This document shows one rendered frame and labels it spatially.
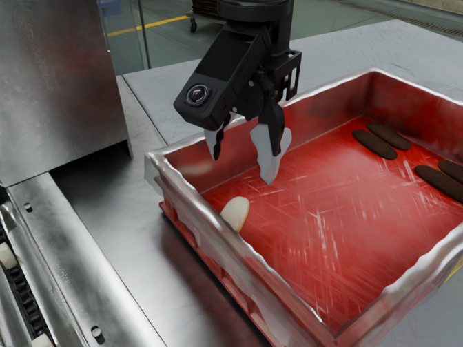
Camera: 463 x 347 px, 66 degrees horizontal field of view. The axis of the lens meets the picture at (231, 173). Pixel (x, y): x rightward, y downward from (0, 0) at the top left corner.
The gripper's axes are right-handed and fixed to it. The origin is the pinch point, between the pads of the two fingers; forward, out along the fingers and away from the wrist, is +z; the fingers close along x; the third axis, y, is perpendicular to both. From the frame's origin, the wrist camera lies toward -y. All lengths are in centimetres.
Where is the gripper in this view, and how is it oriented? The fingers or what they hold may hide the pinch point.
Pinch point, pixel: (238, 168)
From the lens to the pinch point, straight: 45.8
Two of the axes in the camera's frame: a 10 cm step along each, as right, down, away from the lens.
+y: 5.9, -5.2, 6.2
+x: -8.1, -3.8, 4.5
